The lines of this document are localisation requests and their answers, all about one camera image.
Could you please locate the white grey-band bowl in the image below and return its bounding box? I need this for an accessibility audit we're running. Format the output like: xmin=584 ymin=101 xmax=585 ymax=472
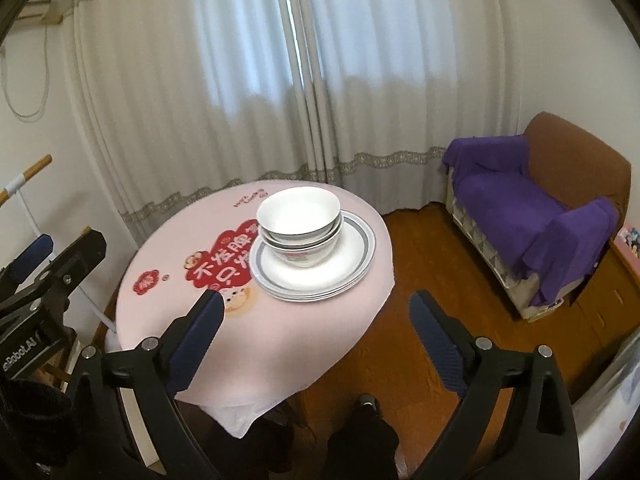
xmin=256 ymin=186 xmax=342 ymax=234

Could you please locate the grey-rimmed white plate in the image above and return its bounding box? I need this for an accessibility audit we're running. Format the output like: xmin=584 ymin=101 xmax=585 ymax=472
xmin=255 ymin=270 xmax=369 ymax=304
xmin=252 ymin=260 xmax=372 ymax=302
xmin=248 ymin=211 xmax=376 ymax=302

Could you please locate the wooden white drying rack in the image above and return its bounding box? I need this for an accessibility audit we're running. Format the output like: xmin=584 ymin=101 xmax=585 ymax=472
xmin=1 ymin=154 xmax=117 ymax=334

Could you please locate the purple blanket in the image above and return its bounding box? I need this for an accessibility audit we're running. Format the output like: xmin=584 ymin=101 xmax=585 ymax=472
xmin=442 ymin=136 xmax=618 ymax=307

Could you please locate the white sheer curtain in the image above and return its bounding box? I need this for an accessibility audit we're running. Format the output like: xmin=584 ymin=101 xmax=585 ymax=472
xmin=63 ymin=0 xmax=518 ymax=243

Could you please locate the brown armchair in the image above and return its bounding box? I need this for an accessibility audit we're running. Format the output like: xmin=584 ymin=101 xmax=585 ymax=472
xmin=442 ymin=112 xmax=631 ymax=322

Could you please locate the white cable on wall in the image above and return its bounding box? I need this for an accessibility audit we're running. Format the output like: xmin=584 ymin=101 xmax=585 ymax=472
xmin=0 ymin=24 xmax=51 ymax=124

